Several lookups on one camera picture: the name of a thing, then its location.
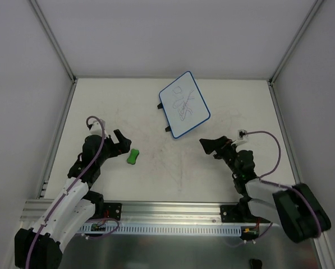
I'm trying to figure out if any green whiteboard eraser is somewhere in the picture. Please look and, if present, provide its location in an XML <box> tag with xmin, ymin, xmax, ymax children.
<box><xmin>126</xmin><ymin>149</ymin><xmax>140</xmax><ymax>165</ymax></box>

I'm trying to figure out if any blue framed whiteboard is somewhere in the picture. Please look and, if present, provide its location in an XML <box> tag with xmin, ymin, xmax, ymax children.
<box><xmin>158</xmin><ymin>71</ymin><xmax>211</xmax><ymax>139</ymax></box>

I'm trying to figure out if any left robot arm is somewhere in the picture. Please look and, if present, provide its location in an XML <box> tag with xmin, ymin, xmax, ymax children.
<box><xmin>14</xmin><ymin>129</ymin><xmax>131</xmax><ymax>268</ymax></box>

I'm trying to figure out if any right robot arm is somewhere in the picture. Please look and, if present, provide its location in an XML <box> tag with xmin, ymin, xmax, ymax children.
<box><xmin>199</xmin><ymin>136</ymin><xmax>332</xmax><ymax>243</ymax></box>

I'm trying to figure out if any black object on floor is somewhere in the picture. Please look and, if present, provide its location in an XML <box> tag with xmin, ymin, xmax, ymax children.
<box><xmin>249</xmin><ymin>259</ymin><xmax>263</xmax><ymax>269</ymax></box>

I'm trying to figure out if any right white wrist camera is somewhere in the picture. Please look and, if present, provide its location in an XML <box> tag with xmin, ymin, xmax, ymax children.
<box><xmin>232</xmin><ymin>129</ymin><xmax>249</xmax><ymax>146</ymax></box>

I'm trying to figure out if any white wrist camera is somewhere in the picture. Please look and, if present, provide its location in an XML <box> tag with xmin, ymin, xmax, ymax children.
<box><xmin>88</xmin><ymin>119</ymin><xmax>109</xmax><ymax>137</ymax></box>
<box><xmin>232</xmin><ymin>129</ymin><xmax>249</xmax><ymax>146</ymax></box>

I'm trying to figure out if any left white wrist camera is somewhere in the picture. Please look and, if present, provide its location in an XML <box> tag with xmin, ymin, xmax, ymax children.
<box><xmin>88</xmin><ymin>119</ymin><xmax>109</xmax><ymax>137</ymax></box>

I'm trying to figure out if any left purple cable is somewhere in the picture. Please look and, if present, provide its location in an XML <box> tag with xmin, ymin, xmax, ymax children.
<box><xmin>24</xmin><ymin>115</ymin><xmax>120</xmax><ymax>269</ymax></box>

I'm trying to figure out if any purple cable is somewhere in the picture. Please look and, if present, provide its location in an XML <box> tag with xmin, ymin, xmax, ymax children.
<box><xmin>223</xmin><ymin>130</ymin><xmax>322</xmax><ymax>249</ymax></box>
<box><xmin>24</xmin><ymin>115</ymin><xmax>120</xmax><ymax>269</ymax></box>

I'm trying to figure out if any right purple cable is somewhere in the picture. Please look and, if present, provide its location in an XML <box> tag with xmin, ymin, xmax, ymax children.
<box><xmin>223</xmin><ymin>130</ymin><xmax>322</xmax><ymax>249</ymax></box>

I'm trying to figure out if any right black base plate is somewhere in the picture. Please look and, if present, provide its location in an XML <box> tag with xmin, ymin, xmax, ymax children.
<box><xmin>219</xmin><ymin>203</ymin><xmax>258</xmax><ymax>223</ymax></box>

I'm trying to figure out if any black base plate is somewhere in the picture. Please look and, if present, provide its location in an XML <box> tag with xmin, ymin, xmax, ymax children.
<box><xmin>219</xmin><ymin>203</ymin><xmax>258</xmax><ymax>223</ymax></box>
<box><xmin>103</xmin><ymin>202</ymin><xmax>122</xmax><ymax>221</ymax></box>

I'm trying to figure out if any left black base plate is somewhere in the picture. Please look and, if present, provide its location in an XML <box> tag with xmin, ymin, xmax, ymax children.
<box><xmin>103</xmin><ymin>202</ymin><xmax>122</xmax><ymax>221</ymax></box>

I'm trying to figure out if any left aluminium frame post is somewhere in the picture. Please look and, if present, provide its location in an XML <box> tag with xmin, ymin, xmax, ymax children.
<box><xmin>28</xmin><ymin>0</ymin><xmax>76</xmax><ymax>83</ymax></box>

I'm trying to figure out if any aluminium frame post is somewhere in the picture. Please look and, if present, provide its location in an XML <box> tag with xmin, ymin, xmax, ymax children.
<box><xmin>268</xmin><ymin>0</ymin><xmax>325</xmax><ymax>86</ymax></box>
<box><xmin>28</xmin><ymin>0</ymin><xmax>76</xmax><ymax>83</ymax></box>

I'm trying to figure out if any white slotted cable duct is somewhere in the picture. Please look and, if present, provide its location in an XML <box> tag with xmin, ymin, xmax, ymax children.
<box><xmin>77</xmin><ymin>222</ymin><xmax>242</xmax><ymax>237</ymax></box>

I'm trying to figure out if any aluminium mounting rail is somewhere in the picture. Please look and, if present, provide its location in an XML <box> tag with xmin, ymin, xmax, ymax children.
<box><xmin>20</xmin><ymin>198</ymin><xmax>280</xmax><ymax>225</ymax></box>

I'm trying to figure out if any right aluminium frame post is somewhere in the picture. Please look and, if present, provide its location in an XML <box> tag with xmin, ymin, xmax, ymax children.
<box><xmin>268</xmin><ymin>0</ymin><xmax>325</xmax><ymax>86</ymax></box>

